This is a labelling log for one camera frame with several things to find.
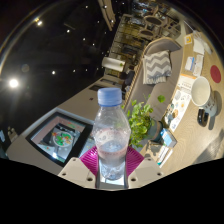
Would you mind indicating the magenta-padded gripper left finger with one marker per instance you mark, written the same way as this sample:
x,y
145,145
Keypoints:
x,y
78,171

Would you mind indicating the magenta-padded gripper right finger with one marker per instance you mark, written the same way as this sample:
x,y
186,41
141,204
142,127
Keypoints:
x,y
146,170

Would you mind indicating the clear blue-capped water bottle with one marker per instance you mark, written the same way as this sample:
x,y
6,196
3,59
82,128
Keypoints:
x,y
111,133

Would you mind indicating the stack of booklets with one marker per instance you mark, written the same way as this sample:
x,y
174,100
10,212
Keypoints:
x,y
160,153

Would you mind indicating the framed window poster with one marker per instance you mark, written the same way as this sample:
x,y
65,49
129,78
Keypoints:
x,y
60,138

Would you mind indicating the small blue white carton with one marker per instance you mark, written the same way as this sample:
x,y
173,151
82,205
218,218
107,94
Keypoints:
x,y
168,137

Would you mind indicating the potted green plant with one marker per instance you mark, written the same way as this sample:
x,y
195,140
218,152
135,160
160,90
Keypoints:
x,y
141,121

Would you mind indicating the printed paper menu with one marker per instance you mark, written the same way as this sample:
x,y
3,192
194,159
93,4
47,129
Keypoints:
x,y
180,103

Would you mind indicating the grey upholstered sofa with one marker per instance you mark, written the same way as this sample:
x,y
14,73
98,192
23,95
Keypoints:
x,y
163,93

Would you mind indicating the person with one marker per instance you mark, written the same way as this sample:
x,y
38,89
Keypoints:
x,y
128,80

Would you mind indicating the white mug with black print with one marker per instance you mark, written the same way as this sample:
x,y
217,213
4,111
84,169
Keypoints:
x,y
201,93

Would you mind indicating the grey white chevron pillow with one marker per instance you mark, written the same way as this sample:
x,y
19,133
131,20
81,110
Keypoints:
x,y
156,66

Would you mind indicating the group of ceiling lights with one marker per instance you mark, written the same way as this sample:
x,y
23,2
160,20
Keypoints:
x,y
13,83

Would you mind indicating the white round pillar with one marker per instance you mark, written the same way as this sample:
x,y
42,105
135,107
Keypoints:
x,y
113,64

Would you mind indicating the flat round red coaster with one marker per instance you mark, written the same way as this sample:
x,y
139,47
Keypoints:
x,y
216,74

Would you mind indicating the white paper napkin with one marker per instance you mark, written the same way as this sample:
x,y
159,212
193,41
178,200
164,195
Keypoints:
x,y
199,46

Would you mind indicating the yellow square table card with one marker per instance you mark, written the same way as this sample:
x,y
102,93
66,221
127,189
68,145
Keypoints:
x,y
188,39

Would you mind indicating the group of dining chairs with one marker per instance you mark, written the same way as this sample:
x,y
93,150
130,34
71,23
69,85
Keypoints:
x,y
151,21

